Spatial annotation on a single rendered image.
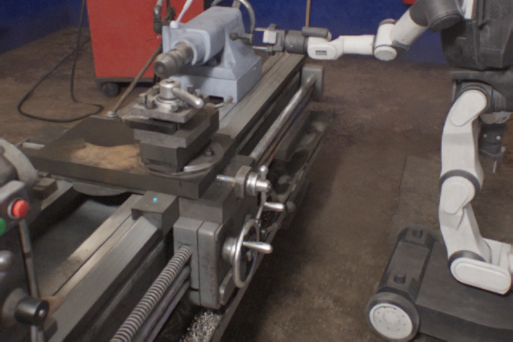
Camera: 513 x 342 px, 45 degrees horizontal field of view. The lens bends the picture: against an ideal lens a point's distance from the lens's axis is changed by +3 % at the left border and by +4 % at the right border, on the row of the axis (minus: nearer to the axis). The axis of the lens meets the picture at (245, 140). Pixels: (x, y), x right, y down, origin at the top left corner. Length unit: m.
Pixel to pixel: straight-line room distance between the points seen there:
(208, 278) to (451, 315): 1.08
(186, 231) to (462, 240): 1.21
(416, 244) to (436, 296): 0.30
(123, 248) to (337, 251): 1.60
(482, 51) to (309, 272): 1.31
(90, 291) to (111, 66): 3.44
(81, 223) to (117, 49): 2.92
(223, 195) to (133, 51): 3.10
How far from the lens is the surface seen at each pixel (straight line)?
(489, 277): 2.61
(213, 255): 1.81
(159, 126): 1.74
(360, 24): 5.80
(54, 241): 1.95
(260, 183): 1.84
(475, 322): 2.58
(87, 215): 2.05
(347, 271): 2.96
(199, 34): 2.38
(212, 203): 1.77
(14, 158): 1.44
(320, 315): 2.72
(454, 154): 2.42
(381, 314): 2.61
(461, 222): 2.55
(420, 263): 2.76
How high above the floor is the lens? 1.80
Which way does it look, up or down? 26 degrees down
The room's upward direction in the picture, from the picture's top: straight up
